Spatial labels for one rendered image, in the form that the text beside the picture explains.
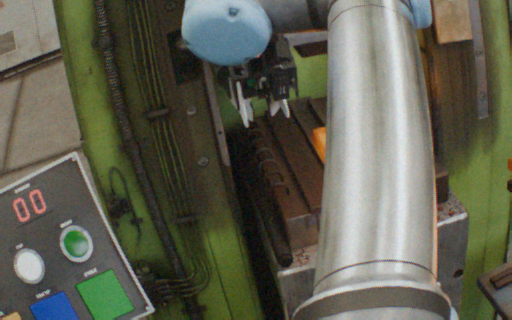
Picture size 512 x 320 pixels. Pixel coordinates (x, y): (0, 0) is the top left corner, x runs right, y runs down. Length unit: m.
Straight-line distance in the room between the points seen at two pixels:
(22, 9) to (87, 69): 5.16
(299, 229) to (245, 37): 0.65
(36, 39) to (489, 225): 5.37
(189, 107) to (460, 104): 0.54
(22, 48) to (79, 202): 5.41
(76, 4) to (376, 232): 0.84
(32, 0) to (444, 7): 5.35
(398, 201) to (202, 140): 0.86
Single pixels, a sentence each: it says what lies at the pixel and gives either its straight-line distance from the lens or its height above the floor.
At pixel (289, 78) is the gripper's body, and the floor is 1.31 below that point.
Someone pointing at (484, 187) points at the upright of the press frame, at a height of 0.82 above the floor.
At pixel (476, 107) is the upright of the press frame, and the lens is 1.36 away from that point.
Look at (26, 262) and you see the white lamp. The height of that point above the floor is 1.10.
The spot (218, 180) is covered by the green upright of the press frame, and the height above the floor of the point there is 1.00.
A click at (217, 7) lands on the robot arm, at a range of 0.54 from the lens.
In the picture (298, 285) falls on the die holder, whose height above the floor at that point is 0.88.
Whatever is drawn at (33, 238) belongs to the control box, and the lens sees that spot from 1.00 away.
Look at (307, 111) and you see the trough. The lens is 1.48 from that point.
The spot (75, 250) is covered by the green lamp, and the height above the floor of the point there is 1.08.
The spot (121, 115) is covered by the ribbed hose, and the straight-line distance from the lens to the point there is 1.15.
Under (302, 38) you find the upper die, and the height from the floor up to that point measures 1.28.
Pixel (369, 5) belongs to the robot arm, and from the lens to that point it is 0.49.
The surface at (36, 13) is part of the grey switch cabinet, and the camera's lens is 6.28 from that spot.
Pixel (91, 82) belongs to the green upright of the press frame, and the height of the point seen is 1.25.
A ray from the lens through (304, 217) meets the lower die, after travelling 1.14.
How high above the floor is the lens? 1.60
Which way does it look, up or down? 27 degrees down
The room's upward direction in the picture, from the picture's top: 11 degrees counter-clockwise
